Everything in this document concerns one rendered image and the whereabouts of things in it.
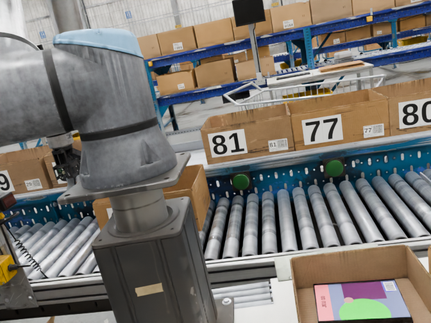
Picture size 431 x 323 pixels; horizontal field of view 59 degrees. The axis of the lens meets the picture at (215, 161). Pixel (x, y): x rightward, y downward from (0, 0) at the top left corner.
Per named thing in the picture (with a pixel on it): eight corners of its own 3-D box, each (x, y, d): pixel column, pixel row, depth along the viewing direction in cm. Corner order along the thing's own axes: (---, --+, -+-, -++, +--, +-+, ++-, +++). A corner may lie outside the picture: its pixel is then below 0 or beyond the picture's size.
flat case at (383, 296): (412, 323, 79) (412, 317, 78) (318, 327, 83) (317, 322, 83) (394, 282, 92) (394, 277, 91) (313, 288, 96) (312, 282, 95)
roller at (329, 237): (326, 261, 117) (325, 247, 115) (308, 194, 166) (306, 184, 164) (344, 259, 116) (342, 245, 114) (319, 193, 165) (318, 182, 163)
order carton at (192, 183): (103, 243, 148) (90, 204, 143) (127, 211, 176) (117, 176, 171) (202, 231, 142) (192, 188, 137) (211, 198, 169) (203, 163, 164)
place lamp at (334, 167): (326, 178, 159) (324, 162, 157) (326, 177, 160) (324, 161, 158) (344, 175, 158) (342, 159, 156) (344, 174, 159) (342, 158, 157)
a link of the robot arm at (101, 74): (163, 117, 69) (141, 16, 65) (65, 140, 65) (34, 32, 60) (150, 113, 83) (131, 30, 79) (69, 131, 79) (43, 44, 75)
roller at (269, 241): (263, 268, 120) (260, 254, 119) (263, 200, 169) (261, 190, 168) (279, 266, 119) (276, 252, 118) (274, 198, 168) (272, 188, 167)
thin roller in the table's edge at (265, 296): (165, 310, 102) (270, 296, 99) (167, 305, 104) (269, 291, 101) (167, 316, 102) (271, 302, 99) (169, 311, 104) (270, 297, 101)
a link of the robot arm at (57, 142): (52, 133, 147) (76, 129, 145) (57, 145, 148) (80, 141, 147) (40, 139, 138) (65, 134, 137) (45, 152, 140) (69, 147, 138)
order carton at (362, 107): (295, 152, 165) (289, 115, 161) (290, 136, 193) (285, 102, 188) (390, 138, 159) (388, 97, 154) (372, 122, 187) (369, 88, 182)
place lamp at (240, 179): (234, 191, 166) (231, 176, 164) (234, 190, 167) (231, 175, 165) (250, 188, 165) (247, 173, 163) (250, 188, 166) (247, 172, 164)
